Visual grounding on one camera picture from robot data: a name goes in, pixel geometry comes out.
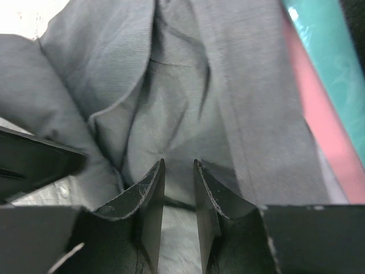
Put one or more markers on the grey long sleeve shirt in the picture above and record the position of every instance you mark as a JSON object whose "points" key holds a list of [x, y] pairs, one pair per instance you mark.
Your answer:
{"points": [[132, 82]]}

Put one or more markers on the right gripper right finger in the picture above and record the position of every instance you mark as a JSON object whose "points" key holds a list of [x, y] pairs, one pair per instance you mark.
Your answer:
{"points": [[238, 237]]}

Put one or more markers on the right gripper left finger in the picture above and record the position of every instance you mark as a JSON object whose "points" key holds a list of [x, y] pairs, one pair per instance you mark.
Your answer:
{"points": [[122, 236]]}

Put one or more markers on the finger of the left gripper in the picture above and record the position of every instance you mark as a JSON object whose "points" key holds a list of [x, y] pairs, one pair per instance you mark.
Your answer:
{"points": [[29, 163]]}

